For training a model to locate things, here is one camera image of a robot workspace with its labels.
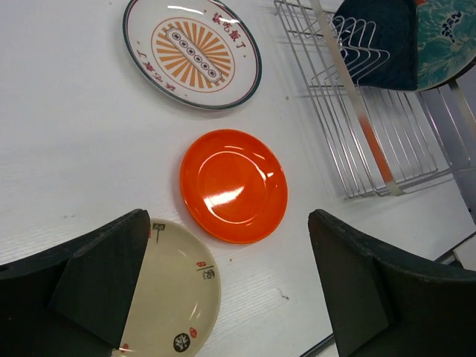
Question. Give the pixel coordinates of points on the red and teal floral plate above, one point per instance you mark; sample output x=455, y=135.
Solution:
x=445, y=39

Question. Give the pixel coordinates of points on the cream plate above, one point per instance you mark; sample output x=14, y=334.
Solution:
x=177, y=296

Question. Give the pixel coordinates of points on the metal wire dish rack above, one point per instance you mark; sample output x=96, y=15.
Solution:
x=381, y=141

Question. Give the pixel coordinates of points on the white plate orange sunburst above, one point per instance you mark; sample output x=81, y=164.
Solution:
x=199, y=53

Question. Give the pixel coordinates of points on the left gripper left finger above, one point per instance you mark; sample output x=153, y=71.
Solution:
x=74, y=299

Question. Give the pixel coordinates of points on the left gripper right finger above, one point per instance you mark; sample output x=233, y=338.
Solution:
x=384, y=301

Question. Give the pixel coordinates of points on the dark blue plate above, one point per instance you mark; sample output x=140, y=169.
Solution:
x=379, y=42

